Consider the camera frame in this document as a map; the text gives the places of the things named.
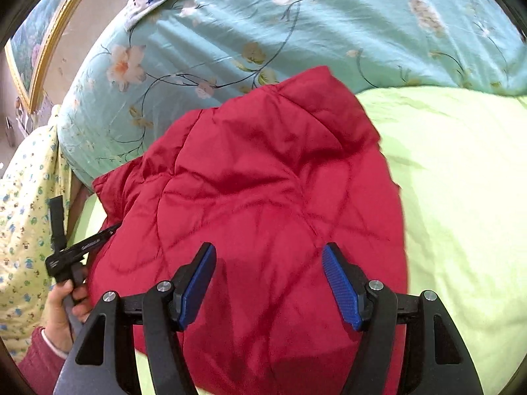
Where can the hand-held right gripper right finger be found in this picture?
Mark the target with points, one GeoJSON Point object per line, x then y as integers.
{"type": "Point", "coordinates": [341, 288]}

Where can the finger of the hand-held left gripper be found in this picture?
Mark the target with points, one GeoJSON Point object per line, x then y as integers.
{"type": "Point", "coordinates": [57, 222]}
{"type": "Point", "coordinates": [94, 240]}

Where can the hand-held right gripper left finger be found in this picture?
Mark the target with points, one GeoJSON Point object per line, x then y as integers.
{"type": "Point", "coordinates": [197, 284]}

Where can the red quilted jacket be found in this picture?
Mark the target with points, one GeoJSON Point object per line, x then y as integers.
{"type": "Point", "coordinates": [255, 197]}

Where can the person's left forearm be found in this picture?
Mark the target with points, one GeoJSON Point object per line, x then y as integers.
{"type": "Point", "coordinates": [39, 362]}

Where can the person's left hand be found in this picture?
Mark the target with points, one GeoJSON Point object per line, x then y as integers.
{"type": "Point", "coordinates": [57, 312]}

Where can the yellow printed blanket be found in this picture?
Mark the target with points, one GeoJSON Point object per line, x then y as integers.
{"type": "Point", "coordinates": [24, 214]}

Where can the green bed sheet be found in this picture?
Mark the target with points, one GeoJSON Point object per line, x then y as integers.
{"type": "Point", "coordinates": [453, 214]}

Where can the gold framed picture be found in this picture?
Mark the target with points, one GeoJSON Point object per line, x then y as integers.
{"type": "Point", "coordinates": [24, 33]}

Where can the teal floral quilt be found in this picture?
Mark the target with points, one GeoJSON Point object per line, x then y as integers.
{"type": "Point", "coordinates": [288, 28]}

